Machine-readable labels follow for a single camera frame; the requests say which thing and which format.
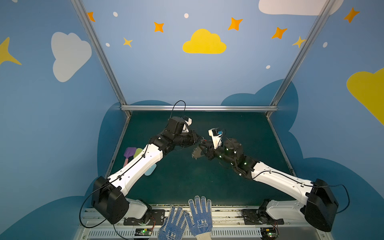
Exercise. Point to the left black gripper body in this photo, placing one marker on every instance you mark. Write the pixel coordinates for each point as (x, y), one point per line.
(193, 137)

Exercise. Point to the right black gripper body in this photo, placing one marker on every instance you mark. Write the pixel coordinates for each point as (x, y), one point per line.
(206, 148)

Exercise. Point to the grey metal keyring plate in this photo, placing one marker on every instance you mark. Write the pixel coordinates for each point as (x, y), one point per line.
(198, 153)

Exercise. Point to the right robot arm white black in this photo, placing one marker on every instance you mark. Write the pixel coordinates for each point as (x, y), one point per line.
(316, 202)

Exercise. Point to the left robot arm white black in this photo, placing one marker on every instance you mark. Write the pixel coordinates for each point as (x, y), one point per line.
(109, 195)

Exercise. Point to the green spatula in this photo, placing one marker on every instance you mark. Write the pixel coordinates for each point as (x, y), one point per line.
(137, 152)

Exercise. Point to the purple spatula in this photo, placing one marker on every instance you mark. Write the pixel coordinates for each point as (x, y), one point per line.
(129, 154)

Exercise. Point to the right blue dotted work glove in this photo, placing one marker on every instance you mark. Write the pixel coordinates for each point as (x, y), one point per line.
(200, 221)

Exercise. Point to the blue dotted work glove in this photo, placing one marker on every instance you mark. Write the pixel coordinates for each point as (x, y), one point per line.
(174, 225)
(200, 221)

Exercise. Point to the left blue dotted work glove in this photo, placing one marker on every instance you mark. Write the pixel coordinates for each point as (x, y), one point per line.
(174, 225)

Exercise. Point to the right green circuit board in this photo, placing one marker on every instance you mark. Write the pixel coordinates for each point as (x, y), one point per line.
(269, 234)

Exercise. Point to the green circuit board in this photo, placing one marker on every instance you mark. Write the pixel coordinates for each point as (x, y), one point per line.
(143, 232)
(269, 234)

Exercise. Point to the left green circuit board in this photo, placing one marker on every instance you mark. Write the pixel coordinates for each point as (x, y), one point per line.
(143, 232)

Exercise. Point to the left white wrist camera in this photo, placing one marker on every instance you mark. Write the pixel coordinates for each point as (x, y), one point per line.
(188, 122)

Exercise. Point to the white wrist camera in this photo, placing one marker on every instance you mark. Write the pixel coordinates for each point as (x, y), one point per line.
(188, 122)
(216, 134)

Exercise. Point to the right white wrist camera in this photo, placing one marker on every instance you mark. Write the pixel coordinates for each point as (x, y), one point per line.
(216, 134)

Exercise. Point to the aluminium rear frame bar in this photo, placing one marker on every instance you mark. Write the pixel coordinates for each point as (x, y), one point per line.
(200, 108)

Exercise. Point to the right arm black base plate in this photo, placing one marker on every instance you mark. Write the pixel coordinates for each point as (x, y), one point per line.
(259, 217)

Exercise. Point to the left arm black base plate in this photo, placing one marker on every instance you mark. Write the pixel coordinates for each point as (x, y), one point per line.
(155, 216)

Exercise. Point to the aluminium front rail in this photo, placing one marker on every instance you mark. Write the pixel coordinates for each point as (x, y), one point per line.
(228, 224)

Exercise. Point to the aluminium left frame post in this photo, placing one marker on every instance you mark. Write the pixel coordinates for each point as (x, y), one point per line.
(87, 24)

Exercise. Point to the aluminium frame post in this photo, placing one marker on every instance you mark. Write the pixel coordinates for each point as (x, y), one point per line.
(311, 37)
(87, 24)

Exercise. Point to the aluminium right frame post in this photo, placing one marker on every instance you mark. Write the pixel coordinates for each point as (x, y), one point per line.
(311, 37)

